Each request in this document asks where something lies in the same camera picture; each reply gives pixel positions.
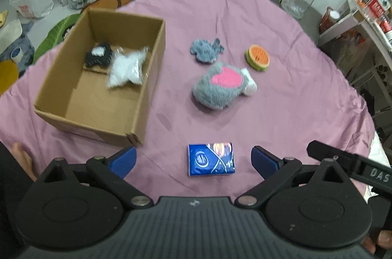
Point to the small grey bunny plush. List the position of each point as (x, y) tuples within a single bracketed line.
[(203, 50)]

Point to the person's right hand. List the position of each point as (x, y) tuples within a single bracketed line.
[(382, 242)]

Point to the white shelf unit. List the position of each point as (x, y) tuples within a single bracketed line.
[(346, 26)]

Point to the white plush in plastic bag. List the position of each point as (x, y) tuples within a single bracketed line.
[(125, 69)]

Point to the yellow cushion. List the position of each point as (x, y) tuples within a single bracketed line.
[(7, 75)]

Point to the blue tissue pack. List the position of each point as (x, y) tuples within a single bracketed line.
[(208, 161)]

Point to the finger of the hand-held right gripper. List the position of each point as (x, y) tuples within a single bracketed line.
[(349, 159)]

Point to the grey fluffy rug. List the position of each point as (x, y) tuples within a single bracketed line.
[(26, 47)]

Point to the black and white plush toy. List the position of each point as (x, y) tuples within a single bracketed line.
[(102, 58)]

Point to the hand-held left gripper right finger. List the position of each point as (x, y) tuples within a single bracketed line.
[(260, 159)]

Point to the tape roll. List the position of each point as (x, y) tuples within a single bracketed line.
[(15, 53)]

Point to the green leaf rug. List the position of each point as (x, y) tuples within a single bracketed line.
[(55, 35)]

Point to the burger plush toy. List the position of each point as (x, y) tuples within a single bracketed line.
[(258, 56)]

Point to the brown cardboard box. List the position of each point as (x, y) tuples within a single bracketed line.
[(92, 99)]

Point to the pink bedsheet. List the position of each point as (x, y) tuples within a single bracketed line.
[(275, 112)]

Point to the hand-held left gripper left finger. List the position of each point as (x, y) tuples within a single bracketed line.
[(125, 159)]

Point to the grey plush with pink heart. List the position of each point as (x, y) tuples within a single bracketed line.
[(211, 93)]

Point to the yellow slipper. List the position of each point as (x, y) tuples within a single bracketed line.
[(3, 18)]

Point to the grey nightstand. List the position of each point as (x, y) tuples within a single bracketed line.
[(309, 29)]

